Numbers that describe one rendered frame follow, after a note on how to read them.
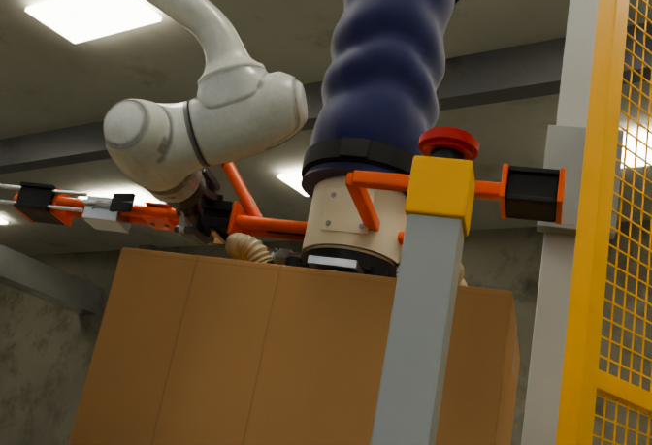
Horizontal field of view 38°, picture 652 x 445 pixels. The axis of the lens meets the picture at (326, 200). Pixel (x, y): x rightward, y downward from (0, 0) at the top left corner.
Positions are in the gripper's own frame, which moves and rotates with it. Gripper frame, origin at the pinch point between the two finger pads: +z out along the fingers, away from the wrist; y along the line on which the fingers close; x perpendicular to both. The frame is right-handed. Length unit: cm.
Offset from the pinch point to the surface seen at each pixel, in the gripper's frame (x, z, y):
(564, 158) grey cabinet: 59, 89, -58
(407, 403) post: 46, -54, 35
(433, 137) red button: 45, -54, 5
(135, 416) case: 3.4, -21.9, 37.4
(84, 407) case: -4.7, -21.8, 37.3
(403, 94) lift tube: 31.5, -8.1, -23.9
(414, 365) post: 46, -54, 31
